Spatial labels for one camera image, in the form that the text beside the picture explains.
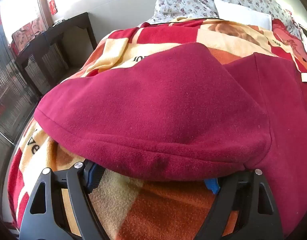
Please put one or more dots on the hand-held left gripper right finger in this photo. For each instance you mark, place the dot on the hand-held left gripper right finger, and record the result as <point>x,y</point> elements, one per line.
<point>211,186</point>

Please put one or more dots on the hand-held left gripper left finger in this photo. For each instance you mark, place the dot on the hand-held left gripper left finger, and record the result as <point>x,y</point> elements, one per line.
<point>92,178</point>

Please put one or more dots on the maroon fleece garment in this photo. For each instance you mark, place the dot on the maroon fleece garment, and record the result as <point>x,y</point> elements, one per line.
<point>153,105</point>

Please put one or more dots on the red orange printed blanket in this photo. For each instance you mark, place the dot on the red orange printed blanket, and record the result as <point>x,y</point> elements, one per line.
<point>133,210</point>

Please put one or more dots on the dark wooden table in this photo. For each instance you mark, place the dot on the dark wooden table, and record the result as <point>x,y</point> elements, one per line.
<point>43,45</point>

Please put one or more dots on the red patterned box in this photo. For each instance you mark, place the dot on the red patterned box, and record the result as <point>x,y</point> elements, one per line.
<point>26,33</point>

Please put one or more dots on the red embroidered pillow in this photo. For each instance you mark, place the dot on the red embroidered pillow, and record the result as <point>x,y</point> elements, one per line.
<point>287,36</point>

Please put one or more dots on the white pillow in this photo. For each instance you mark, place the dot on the white pillow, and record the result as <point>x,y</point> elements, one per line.
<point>243,13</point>

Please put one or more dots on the small floral pillow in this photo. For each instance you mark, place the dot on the small floral pillow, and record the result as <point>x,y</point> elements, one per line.
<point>177,5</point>

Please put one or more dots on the red wall decoration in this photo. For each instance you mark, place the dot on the red wall decoration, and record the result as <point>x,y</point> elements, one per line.
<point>53,7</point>

